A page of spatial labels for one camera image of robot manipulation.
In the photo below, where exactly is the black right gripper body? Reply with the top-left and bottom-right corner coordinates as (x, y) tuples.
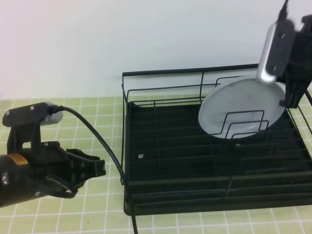
(279, 15), (312, 108)

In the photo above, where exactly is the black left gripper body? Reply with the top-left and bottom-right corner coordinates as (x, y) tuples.
(24, 141), (85, 195)

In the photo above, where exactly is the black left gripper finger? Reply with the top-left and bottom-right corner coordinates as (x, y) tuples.
(45, 177), (78, 198)
(66, 149), (106, 178)

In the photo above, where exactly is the grey round plate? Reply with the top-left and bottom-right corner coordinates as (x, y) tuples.
(198, 76), (285, 139)

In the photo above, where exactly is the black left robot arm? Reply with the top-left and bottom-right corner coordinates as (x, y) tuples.
(0, 141), (106, 207)

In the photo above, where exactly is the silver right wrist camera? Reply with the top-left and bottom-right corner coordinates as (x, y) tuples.
(256, 19), (296, 85)

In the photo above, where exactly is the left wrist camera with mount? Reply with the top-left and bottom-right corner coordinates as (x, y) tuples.
(2, 102), (63, 154)

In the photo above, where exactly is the black left camera cable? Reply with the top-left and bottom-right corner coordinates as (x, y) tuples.
(52, 104), (138, 234)

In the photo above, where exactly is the black camera cable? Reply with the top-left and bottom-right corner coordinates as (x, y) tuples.
(52, 104), (138, 234)
(277, 0), (290, 23)

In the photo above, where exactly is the black right camera cable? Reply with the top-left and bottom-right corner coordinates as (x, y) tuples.
(277, 0), (290, 23)

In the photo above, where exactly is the black wire dish rack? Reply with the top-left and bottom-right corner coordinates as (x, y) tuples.
(121, 64), (312, 215)

